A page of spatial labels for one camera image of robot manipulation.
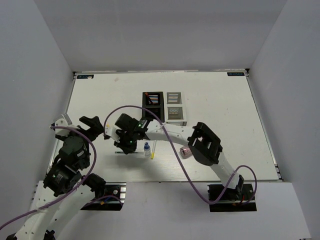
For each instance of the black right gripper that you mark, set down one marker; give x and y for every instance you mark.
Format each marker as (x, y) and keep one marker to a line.
(121, 143)

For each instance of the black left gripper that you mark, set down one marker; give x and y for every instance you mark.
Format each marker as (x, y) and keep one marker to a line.
(96, 129)

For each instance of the red capped white pen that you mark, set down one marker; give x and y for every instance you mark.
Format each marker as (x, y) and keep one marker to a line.
(148, 99)

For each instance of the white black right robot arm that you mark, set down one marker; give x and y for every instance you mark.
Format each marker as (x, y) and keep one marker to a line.
(203, 143)

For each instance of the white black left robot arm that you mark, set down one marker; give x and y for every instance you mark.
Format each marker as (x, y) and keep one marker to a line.
(69, 184)

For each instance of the small blue capped bottle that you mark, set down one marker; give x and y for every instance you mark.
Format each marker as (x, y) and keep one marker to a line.
(147, 150)

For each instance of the yellow tipped white marker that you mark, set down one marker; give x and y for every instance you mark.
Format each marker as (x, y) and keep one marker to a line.
(153, 150)

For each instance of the black slotted pen holder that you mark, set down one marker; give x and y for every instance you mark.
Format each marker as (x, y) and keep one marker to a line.
(157, 107)

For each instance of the white slotted pen holder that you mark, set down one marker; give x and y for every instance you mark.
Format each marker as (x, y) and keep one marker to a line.
(175, 109)

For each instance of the left blue corner label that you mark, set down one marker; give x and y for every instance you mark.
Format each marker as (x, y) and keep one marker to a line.
(85, 76)

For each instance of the pink capped glue bottle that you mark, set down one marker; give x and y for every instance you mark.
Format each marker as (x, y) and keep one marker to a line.
(185, 152)

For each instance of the blue corner label sticker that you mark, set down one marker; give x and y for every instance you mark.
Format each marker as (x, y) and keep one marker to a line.
(235, 74)

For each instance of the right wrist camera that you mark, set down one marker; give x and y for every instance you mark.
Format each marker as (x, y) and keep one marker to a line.
(108, 133)

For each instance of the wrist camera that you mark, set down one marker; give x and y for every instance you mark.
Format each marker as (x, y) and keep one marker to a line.
(62, 121)
(108, 133)

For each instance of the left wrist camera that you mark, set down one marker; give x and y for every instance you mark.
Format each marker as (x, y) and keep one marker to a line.
(62, 121)

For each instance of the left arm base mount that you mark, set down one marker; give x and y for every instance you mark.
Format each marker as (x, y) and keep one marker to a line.
(112, 200)

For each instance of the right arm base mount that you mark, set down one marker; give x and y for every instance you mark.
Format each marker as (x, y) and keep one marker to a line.
(229, 204)

